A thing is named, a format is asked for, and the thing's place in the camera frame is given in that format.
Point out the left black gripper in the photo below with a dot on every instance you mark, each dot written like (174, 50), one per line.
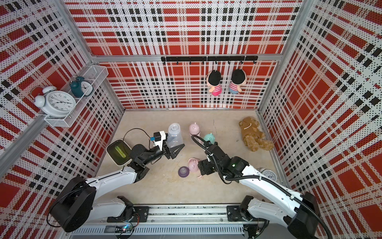
(170, 152)

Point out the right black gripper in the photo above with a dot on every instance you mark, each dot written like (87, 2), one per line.
(203, 166)

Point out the mint green bottle cap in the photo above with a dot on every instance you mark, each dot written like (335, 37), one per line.
(210, 137)

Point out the pink pig cap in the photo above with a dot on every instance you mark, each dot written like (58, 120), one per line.
(193, 164)
(194, 129)

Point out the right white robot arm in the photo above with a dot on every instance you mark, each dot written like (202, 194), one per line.
(297, 212)

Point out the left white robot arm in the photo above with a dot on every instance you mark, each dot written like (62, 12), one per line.
(79, 201)

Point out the white green sterilizer box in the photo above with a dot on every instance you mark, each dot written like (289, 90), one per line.
(119, 151)

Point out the brown teddy bear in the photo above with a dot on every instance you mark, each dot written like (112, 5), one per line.
(252, 137)

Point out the small white alarm clock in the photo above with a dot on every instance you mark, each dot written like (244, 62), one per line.
(269, 174)

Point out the doll with pink pants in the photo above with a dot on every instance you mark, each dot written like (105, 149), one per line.
(213, 82)

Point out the doll with blue pants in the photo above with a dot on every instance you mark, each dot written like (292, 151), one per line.
(238, 79)

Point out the green circuit board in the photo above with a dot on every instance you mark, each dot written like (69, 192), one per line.
(119, 229)

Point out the teal alarm clock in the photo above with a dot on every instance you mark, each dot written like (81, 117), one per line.
(80, 87)

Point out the large white alarm clock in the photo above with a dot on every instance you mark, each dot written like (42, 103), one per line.
(55, 103)

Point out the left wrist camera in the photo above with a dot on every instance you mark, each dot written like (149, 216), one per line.
(158, 139)

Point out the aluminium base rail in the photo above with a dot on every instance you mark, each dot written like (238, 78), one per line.
(178, 220)

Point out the white wire shelf basket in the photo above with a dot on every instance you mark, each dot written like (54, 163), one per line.
(95, 75)

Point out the black hook rail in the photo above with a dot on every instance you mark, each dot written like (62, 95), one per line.
(208, 58)

